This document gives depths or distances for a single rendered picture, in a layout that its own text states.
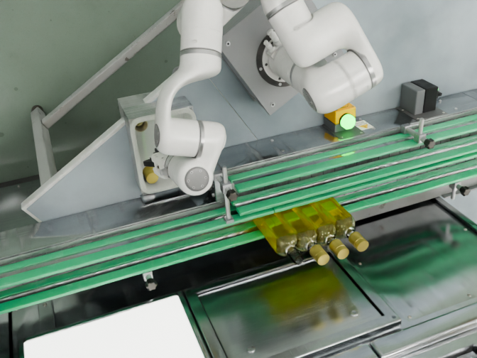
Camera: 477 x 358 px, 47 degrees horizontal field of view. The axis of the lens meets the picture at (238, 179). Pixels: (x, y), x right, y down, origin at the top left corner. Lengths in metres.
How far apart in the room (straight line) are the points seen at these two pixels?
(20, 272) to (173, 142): 0.59
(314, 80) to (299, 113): 0.50
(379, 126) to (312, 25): 0.62
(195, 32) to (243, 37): 0.30
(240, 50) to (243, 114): 0.25
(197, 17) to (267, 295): 0.75
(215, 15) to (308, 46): 0.20
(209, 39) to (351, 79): 0.30
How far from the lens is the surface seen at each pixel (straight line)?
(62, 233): 1.52
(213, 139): 1.08
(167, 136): 1.06
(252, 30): 1.40
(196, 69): 1.09
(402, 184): 1.80
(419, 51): 1.84
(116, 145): 1.52
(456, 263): 1.71
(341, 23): 1.19
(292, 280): 1.54
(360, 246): 1.45
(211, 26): 1.12
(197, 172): 1.09
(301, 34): 1.18
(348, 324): 1.43
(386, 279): 1.62
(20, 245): 1.53
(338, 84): 1.17
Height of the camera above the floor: 2.11
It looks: 54 degrees down
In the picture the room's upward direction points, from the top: 142 degrees clockwise
